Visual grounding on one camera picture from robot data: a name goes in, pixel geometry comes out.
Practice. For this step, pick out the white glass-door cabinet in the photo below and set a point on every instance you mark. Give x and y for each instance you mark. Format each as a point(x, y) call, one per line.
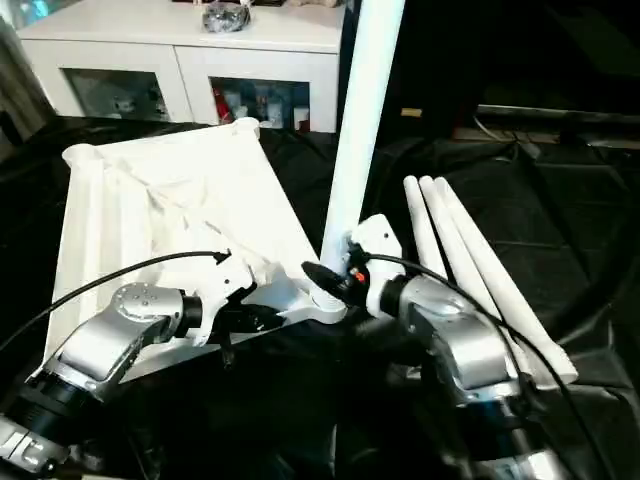
point(150, 55)

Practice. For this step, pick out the black television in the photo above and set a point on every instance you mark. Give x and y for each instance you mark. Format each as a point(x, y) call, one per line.
point(550, 107)

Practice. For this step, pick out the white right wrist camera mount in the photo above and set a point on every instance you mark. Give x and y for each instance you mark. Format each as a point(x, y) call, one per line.
point(380, 240)

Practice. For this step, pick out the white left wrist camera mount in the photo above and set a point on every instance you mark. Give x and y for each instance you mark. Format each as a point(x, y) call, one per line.
point(225, 280)

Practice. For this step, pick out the white cup with red label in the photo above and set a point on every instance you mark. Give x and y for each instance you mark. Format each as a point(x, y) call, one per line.
point(301, 120)

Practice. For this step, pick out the shiny crumpled plastic bundle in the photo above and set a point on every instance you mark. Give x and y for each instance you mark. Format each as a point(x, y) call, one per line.
point(225, 17)

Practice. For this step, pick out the white plastic table leg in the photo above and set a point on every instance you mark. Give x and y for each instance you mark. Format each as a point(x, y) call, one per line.
point(450, 235)
point(485, 250)
point(360, 125)
point(425, 225)

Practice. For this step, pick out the black plastic mat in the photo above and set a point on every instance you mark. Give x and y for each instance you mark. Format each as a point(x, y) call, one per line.
point(550, 225)

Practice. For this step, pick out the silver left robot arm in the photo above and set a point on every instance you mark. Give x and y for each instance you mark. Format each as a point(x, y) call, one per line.
point(110, 325)

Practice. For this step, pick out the red white bottle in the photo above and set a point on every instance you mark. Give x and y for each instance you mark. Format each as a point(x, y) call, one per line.
point(220, 107)

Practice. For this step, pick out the black case with label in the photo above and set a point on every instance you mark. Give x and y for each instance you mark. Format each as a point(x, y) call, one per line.
point(430, 60)

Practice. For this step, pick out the white plastic table top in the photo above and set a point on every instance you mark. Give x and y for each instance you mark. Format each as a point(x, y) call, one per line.
point(150, 200)

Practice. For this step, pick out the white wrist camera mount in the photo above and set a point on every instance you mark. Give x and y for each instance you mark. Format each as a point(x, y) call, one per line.
point(225, 280)
point(380, 240)

